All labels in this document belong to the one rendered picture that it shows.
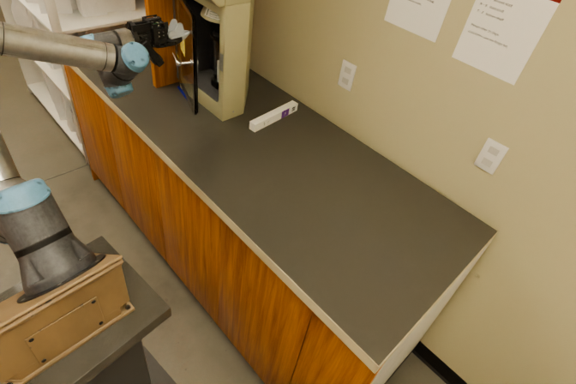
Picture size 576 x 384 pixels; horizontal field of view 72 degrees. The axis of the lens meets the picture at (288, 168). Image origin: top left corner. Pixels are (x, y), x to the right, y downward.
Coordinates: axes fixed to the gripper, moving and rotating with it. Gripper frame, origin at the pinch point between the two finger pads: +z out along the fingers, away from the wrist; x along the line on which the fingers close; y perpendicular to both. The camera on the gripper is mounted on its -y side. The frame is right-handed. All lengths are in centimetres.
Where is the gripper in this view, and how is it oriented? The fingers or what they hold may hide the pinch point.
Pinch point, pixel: (186, 34)
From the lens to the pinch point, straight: 149.1
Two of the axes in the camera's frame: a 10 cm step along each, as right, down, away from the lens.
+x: -6.8, -5.4, 4.9
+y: 1.3, -7.5, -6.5
